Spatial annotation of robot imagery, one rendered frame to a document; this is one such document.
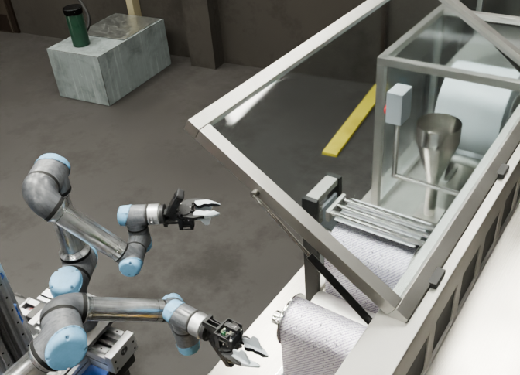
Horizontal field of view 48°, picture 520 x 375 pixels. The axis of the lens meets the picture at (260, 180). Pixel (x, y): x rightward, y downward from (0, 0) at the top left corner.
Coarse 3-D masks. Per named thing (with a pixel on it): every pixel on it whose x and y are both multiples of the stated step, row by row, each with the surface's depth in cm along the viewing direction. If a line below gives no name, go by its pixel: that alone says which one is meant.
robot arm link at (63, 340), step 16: (48, 320) 168; (64, 320) 167; (80, 320) 172; (48, 336) 163; (64, 336) 162; (80, 336) 165; (32, 352) 164; (48, 352) 161; (64, 352) 163; (80, 352) 166; (16, 368) 166; (32, 368) 165; (48, 368) 164; (64, 368) 165
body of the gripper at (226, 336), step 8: (208, 320) 176; (216, 320) 177; (232, 320) 175; (200, 328) 176; (208, 328) 175; (216, 328) 173; (224, 328) 173; (232, 328) 172; (240, 328) 173; (200, 336) 177; (208, 336) 178; (216, 336) 171; (224, 336) 170; (232, 336) 171; (240, 336) 175; (216, 344) 174; (224, 344) 173; (232, 344) 171; (240, 344) 175; (224, 352) 173; (232, 352) 175
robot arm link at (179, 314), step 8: (168, 304) 184; (176, 304) 184; (184, 304) 184; (168, 312) 183; (176, 312) 181; (184, 312) 180; (192, 312) 180; (168, 320) 183; (176, 320) 181; (184, 320) 179; (176, 328) 183; (184, 328) 180
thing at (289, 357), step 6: (282, 348) 160; (282, 354) 162; (288, 354) 160; (294, 354) 158; (282, 360) 163; (288, 360) 162; (294, 360) 160; (300, 360) 158; (306, 360) 156; (288, 366) 164; (294, 366) 162; (300, 366) 160; (306, 366) 158; (312, 366) 156; (318, 366) 155; (288, 372) 165; (294, 372) 163; (300, 372) 161; (306, 372) 159; (312, 372) 158; (318, 372) 156; (324, 372) 154; (330, 372) 153
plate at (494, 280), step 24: (504, 240) 153; (504, 264) 146; (480, 288) 140; (504, 288) 140; (480, 312) 134; (504, 312) 134; (456, 336) 129; (480, 336) 129; (504, 336) 128; (456, 360) 124; (480, 360) 124; (504, 360) 123
